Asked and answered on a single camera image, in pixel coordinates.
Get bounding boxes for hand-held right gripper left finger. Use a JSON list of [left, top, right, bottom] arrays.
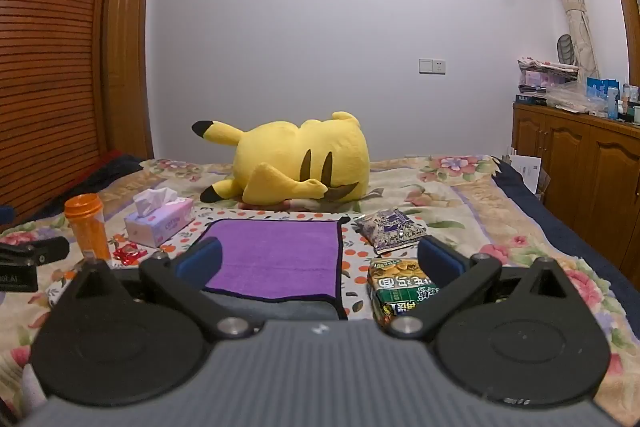
[[52, 236, 256, 342]]

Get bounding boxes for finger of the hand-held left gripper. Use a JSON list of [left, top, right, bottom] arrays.
[[0, 237, 71, 266]]

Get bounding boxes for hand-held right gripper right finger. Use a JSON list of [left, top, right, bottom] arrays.
[[387, 235, 588, 341]]

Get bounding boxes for purple towel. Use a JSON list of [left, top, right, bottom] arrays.
[[192, 216, 351, 301]]

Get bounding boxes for green and yellow snack packet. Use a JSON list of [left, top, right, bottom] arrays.
[[367, 257, 442, 329]]

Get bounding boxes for purple snack packet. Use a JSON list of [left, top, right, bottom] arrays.
[[354, 208, 429, 256]]

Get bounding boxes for pink tissue box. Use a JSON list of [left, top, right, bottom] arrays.
[[123, 187, 196, 249]]

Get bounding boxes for orange plastic bottle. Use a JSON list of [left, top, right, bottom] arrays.
[[64, 194, 112, 263]]

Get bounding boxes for red candy wrapper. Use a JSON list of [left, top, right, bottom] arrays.
[[112, 244, 146, 266]]

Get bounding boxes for grey towel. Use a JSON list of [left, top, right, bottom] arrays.
[[202, 289, 350, 321]]

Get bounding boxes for dark cloth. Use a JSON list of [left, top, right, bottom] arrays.
[[30, 151, 146, 220]]

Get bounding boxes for white paper box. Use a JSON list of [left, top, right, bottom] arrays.
[[504, 147, 544, 196]]

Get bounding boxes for dark blue blanket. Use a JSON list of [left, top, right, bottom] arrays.
[[492, 157, 640, 308]]

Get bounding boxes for yellow plush toy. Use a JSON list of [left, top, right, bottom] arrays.
[[191, 111, 372, 204]]

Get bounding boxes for wooden cabinet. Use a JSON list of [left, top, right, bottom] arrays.
[[511, 102, 640, 254]]

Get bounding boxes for slatted wooden wardrobe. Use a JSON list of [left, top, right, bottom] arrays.
[[0, 0, 126, 228]]

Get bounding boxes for clear plastic bag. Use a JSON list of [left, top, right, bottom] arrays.
[[544, 80, 595, 114]]

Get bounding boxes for stack of printed boxes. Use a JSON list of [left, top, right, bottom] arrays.
[[517, 57, 581, 96]]

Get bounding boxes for wooden door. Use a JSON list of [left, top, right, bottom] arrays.
[[101, 0, 155, 160]]

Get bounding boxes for blue box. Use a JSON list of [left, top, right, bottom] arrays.
[[586, 78, 621, 118]]

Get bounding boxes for dark fan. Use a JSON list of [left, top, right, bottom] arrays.
[[556, 34, 577, 66]]

